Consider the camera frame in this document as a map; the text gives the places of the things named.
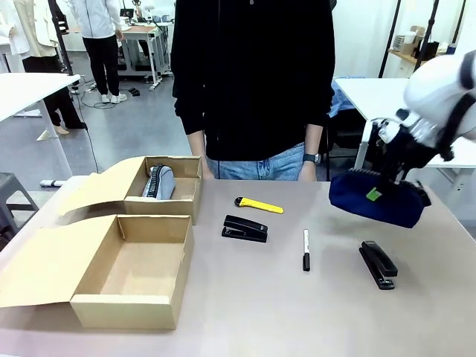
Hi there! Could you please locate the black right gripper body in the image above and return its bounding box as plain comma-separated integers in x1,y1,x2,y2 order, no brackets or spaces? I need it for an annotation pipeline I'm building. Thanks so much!
374,128,437,184

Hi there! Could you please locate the navy blue pencil case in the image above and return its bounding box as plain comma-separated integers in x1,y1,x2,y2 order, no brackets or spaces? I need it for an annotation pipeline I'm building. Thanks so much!
329,169,432,229

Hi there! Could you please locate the black stapler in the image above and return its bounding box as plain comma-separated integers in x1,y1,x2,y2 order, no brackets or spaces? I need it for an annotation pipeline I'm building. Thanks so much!
221,214,268,243
358,240,399,290

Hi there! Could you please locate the white marker black cap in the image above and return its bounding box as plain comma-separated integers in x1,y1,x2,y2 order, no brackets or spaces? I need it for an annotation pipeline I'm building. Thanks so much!
302,229,312,271

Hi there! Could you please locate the yellow utility knife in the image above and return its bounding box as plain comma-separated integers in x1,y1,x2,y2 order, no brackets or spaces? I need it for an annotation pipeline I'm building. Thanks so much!
234,196,284,215

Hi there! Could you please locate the small cardboard box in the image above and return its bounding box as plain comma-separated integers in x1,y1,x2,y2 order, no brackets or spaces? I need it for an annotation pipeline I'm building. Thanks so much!
57,155,204,226

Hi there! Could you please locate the person's left forearm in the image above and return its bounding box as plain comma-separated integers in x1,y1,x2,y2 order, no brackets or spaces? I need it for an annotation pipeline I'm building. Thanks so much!
303,124,323,155

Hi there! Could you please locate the person's right forearm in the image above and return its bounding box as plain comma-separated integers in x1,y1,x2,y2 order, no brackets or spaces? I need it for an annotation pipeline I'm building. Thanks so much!
187,132,208,175

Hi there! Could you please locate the cardboard box on shelf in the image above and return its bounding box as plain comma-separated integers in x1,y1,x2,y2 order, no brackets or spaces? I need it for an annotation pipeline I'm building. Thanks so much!
408,25,427,57

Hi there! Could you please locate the large open cardboard box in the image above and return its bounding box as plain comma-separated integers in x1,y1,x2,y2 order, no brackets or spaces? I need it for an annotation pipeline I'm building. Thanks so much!
0,214,195,330

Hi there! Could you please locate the person's left hand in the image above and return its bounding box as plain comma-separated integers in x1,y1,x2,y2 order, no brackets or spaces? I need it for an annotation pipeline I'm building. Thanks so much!
298,161,318,182

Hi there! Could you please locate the black bag under table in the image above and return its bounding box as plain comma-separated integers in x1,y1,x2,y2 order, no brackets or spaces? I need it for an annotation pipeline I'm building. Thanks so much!
329,115,368,159

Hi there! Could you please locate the blue cloth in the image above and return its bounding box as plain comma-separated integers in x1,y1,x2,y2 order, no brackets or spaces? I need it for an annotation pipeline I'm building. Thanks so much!
327,80,358,119

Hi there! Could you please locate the black light stand pole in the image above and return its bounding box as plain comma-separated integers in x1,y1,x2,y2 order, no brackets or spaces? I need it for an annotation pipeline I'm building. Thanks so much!
414,0,440,72
378,0,402,78

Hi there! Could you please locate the person in black hoodie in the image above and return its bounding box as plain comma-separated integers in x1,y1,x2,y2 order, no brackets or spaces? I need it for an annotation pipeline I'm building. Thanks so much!
170,0,335,182

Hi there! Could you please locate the grey pencil case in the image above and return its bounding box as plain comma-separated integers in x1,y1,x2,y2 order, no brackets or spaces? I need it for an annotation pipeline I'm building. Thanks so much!
142,165,176,200

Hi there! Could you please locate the background workbench with equipment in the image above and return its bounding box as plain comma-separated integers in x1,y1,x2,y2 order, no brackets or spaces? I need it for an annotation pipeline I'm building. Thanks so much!
118,3,175,92

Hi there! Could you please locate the bystander in white jacket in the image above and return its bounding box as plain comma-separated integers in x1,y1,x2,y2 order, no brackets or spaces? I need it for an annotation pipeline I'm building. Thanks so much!
68,0,128,104

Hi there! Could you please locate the black tripod pole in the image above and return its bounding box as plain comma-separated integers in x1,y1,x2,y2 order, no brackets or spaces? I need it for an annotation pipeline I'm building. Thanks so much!
48,0,74,76

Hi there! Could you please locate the grey metal stool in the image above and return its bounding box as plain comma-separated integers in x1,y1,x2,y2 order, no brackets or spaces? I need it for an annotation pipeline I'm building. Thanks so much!
0,173,40,239

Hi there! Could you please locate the white table slanted leg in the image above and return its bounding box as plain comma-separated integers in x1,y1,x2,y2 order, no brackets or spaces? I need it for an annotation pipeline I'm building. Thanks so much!
0,73,81,179

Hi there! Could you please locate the bystander in cream coat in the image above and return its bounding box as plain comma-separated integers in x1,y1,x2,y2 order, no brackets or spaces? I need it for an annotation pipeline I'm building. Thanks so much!
14,0,89,135

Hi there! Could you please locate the bystander in white coat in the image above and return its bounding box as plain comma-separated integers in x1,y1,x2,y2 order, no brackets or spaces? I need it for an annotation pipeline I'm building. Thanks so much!
0,0,30,74

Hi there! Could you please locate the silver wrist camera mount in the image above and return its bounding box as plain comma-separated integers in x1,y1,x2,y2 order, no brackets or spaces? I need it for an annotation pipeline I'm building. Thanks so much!
371,109,423,144

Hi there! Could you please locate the black braided cable sleeve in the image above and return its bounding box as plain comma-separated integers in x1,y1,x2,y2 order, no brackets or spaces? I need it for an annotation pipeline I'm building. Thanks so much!
437,92,475,161

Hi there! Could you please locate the wooden wall shelf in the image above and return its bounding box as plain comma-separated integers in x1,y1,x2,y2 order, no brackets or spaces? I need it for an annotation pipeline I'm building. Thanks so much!
387,48,429,65

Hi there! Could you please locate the black floor cable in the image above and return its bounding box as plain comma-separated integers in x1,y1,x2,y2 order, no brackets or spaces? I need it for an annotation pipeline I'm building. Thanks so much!
69,84,109,174

